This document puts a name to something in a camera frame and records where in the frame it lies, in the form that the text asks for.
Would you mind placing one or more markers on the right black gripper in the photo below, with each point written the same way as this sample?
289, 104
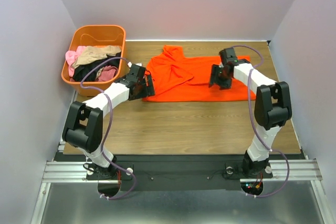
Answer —
217, 76

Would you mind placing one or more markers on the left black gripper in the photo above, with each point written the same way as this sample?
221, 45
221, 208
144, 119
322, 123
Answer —
146, 86

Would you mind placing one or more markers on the orange t shirt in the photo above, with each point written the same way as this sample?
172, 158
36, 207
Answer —
177, 78

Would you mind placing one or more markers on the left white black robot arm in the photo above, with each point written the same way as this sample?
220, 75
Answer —
84, 123

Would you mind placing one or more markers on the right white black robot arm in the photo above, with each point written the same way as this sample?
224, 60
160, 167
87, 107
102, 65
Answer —
271, 111

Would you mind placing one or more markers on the dusty pink garment in basket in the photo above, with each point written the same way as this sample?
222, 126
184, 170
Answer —
106, 73

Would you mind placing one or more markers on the black garment in basket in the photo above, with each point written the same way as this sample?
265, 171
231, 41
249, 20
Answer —
83, 70

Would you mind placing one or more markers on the beige garment in basket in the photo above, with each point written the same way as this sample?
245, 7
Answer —
91, 54

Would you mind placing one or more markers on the light pink garment in basket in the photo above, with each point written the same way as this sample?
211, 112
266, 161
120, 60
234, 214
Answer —
71, 57

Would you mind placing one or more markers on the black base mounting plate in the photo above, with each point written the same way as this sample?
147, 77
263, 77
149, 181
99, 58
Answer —
179, 172

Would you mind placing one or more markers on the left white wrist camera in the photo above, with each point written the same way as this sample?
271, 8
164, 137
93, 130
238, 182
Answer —
130, 64

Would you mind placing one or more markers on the aluminium extrusion rail frame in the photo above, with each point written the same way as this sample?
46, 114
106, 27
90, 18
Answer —
292, 195

